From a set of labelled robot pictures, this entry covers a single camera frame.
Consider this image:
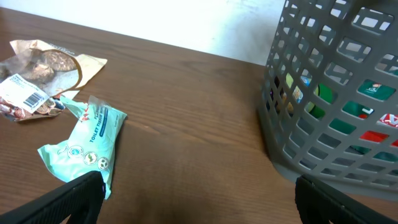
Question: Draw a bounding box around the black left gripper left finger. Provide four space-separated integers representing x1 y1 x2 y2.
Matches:
1 171 106 224

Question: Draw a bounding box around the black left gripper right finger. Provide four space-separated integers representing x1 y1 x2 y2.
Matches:
295 174 397 224

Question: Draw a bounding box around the green red coffee sachet bag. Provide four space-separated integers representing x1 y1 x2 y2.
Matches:
325 78 397 172

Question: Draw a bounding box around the mint toilet tissue wipes pack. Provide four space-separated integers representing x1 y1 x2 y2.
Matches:
38 96 127 199

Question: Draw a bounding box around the grey plastic slotted basket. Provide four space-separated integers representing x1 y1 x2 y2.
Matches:
258 0 397 201

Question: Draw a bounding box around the beige mushroom snack pouch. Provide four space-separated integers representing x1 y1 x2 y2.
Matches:
1 40 108 122

